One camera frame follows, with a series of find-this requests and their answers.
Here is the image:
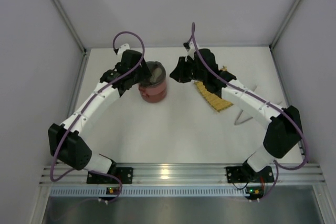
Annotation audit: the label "bamboo serving mat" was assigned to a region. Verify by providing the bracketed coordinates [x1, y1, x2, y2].
[193, 81, 233, 112]

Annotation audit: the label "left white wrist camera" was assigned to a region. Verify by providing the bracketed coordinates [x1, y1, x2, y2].
[114, 44, 131, 56]

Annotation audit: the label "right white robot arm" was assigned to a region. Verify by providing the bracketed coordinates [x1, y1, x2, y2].
[170, 49, 303, 180]

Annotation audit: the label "black base bracket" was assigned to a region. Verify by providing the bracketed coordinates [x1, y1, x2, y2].
[225, 166, 247, 184]
[86, 167, 133, 185]

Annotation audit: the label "aluminium mounting rail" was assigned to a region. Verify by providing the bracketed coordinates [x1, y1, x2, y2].
[39, 164, 325, 199]

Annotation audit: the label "left black base bracket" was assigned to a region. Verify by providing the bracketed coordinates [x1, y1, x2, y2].
[86, 167, 133, 185]

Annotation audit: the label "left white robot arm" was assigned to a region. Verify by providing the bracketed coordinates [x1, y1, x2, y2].
[48, 49, 151, 177]

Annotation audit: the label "metal tongs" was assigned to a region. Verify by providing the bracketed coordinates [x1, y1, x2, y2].
[234, 85, 283, 126]

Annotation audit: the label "right black base bracket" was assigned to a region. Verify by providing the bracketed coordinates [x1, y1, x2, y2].
[225, 166, 247, 184]

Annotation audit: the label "pink steel-lined pot with handles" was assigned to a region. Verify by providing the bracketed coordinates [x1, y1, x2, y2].
[138, 78, 167, 97]

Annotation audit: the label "grey transparent lid with handles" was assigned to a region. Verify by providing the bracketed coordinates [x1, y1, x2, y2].
[140, 61, 166, 87]

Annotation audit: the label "cream small spoon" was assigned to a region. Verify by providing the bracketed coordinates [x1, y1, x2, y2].
[150, 67, 162, 83]

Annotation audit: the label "dark red steel-lined pot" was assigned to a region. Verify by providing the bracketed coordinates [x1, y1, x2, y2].
[141, 90, 167, 103]

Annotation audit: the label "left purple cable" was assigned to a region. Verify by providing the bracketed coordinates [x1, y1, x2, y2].
[49, 31, 145, 204]

